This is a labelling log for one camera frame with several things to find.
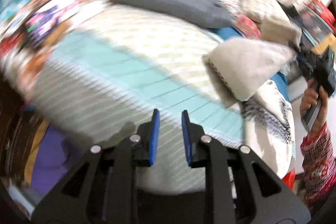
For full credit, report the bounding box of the white fleece spotted garment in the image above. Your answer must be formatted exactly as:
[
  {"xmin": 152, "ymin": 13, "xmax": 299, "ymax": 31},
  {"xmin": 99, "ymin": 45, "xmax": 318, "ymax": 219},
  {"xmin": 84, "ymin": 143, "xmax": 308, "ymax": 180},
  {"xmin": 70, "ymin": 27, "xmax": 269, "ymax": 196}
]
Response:
[{"xmin": 206, "ymin": 14, "xmax": 301, "ymax": 178}]

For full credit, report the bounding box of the person right hand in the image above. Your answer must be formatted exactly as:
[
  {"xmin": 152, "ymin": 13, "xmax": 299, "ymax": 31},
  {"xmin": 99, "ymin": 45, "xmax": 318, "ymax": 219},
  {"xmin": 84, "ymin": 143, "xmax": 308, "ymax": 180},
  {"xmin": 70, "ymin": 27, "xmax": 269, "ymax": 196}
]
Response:
[{"xmin": 299, "ymin": 79, "xmax": 329, "ymax": 140}]

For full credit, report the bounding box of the patterned teal beige bedsheet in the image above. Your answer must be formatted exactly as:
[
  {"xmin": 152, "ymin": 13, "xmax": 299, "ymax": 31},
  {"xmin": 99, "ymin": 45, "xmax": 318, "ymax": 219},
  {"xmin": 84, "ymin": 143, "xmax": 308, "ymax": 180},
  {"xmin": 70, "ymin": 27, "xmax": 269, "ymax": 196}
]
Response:
[{"xmin": 1, "ymin": 3, "xmax": 244, "ymax": 194}]

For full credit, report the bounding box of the smartphone with lit screen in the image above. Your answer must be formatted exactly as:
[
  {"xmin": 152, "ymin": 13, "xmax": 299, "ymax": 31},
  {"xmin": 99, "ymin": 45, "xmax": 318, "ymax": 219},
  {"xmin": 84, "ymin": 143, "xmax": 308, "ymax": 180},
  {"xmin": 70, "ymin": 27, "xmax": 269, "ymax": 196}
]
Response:
[{"xmin": 25, "ymin": 5, "xmax": 73, "ymax": 48}]

